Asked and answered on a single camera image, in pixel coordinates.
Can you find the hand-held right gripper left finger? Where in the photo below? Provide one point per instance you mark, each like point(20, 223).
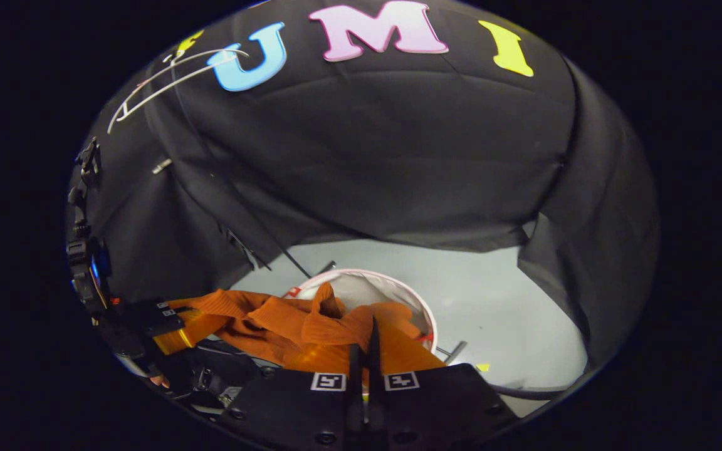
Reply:
point(298, 407)

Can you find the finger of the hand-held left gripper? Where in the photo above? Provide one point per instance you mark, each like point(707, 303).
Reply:
point(223, 369)
point(148, 316)

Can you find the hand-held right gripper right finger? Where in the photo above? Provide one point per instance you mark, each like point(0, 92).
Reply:
point(442, 401)

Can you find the orange ribbed jacket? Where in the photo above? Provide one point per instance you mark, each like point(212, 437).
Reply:
point(273, 319)

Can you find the white laundry hamper pink rim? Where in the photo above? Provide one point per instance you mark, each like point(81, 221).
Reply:
point(361, 291)

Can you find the white clothes hanger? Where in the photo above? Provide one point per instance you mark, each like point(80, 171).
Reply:
point(148, 94)

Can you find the grey metal bar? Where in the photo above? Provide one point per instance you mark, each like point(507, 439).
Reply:
point(327, 267)
point(455, 352)

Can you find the silver clip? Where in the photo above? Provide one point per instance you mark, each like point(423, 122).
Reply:
point(162, 165)

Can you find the black backdrop cloth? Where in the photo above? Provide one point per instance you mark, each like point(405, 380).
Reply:
point(398, 156)

